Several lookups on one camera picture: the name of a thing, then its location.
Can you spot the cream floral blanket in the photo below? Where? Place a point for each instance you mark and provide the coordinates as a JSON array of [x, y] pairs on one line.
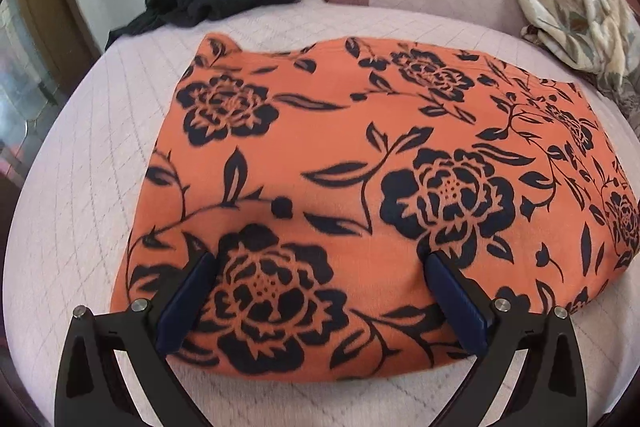
[[580, 12]]

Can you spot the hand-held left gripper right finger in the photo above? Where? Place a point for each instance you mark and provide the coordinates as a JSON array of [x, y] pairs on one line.
[[457, 302]]

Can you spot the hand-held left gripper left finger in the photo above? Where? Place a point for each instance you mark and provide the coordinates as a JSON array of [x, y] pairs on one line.
[[185, 302]]

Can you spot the orange floral shirt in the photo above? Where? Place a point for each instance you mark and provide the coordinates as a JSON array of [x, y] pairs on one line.
[[325, 147]]

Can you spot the wooden door with stained glass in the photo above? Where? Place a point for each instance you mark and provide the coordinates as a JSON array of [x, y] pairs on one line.
[[50, 17]]

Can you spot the striped sofa cushion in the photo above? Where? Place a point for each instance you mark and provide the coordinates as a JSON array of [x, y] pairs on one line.
[[625, 104]]

